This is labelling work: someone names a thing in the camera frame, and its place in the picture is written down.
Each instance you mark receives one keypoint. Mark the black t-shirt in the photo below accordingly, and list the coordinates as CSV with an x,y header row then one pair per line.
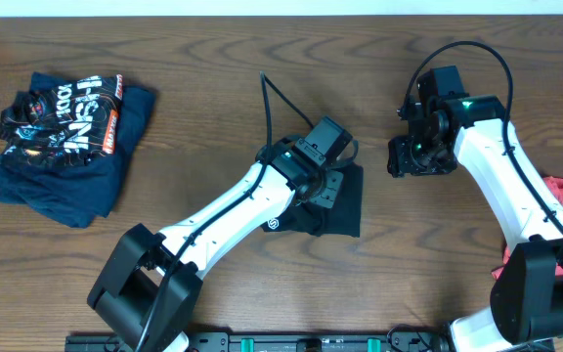
x,y
344,218

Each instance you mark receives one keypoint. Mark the folded black printed shirt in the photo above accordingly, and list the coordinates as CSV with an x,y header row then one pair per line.
x,y
69,124

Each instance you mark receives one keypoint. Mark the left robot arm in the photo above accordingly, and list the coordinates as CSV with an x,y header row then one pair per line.
x,y
148,289

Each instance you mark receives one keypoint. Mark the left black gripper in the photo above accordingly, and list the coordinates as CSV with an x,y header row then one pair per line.
x,y
330,201

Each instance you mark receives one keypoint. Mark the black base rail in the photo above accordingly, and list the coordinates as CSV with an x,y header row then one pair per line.
x,y
397,341

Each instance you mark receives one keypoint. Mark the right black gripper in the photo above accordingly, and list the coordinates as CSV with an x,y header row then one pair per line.
x,y
401,161

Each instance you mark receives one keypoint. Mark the folded navy blue shirt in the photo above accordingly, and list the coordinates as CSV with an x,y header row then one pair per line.
x,y
76,195

